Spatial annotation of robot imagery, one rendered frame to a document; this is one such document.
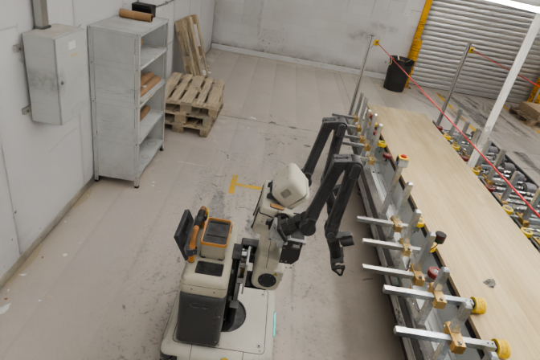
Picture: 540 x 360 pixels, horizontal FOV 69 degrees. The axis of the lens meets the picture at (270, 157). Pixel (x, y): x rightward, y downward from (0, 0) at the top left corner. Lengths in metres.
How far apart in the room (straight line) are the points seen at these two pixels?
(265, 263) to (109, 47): 2.37
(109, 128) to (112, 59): 0.68
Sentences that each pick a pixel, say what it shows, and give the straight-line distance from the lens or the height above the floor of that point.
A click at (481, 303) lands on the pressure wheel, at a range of 2.38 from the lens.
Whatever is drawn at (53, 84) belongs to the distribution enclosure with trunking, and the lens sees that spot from 3.01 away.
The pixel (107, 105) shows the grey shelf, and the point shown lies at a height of 0.86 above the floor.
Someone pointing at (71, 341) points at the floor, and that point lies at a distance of 3.01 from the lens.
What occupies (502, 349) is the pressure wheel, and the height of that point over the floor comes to 0.97.
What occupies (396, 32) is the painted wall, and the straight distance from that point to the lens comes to 10.17.
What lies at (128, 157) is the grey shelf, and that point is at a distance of 4.12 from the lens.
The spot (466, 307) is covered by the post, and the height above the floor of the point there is 1.13.
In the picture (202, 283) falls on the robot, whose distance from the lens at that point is 2.18.
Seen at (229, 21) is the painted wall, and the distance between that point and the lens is 9.94.
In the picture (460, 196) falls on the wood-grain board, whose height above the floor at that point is 0.90.
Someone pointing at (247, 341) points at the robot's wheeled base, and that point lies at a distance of 2.62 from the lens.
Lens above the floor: 2.36
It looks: 28 degrees down
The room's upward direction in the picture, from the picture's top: 11 degrees clockwise
